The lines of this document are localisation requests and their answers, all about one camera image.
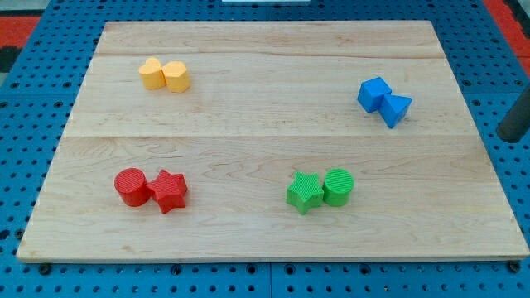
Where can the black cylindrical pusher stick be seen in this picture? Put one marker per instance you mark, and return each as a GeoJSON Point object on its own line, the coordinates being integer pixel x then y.
{"type": "Point", "coordinates": [516, 122]}

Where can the blue triangle block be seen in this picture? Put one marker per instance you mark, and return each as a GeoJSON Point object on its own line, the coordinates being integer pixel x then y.
{"type": "Point", "coordinates": [393, 108]}

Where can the blue cube block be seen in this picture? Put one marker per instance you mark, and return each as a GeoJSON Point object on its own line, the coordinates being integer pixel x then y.
{"type": "Point", "coordinates": [372, 92]}

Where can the green cylinder block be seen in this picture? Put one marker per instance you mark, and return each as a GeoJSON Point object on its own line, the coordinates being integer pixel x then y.
{"type": "Point", "coordinates": [338, 184]}

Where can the green star block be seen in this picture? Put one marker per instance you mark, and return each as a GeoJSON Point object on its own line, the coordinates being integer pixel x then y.
{"type": "Point", "coordinates": [305, 192]}

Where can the wooden board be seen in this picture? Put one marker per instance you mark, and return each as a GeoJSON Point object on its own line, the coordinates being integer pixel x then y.
{"type": "Point", "coordinates": [268, 99]}

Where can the yellow hexagon block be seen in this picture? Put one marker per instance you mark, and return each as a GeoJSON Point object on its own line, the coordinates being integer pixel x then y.
{"type": "Point", "coordinates": [176, 76]}

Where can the red star block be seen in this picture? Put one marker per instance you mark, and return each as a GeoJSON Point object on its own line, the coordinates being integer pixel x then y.
{"type": "Point", "coordinates": [169, 191]}

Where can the yellow heart block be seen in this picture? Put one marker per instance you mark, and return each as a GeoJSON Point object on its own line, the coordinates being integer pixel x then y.
{"type": "Point", "coordinates": [151, 74]}

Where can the red cylinder block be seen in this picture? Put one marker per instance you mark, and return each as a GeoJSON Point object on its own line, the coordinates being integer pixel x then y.
{"type": "Point", "coordinates": [131, 185]}

